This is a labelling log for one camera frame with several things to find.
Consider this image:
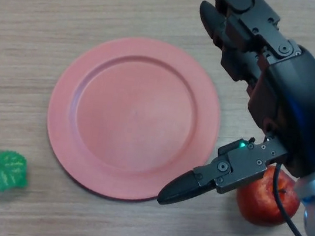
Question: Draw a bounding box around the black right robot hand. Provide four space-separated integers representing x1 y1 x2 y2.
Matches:
156 0 315 228

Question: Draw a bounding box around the pink round plate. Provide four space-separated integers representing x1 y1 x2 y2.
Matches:
36 25 232 214

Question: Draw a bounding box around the red apple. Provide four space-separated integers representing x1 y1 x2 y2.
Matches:
232 160 306 231

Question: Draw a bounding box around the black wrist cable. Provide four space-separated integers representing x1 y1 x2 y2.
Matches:
265 106 315 236

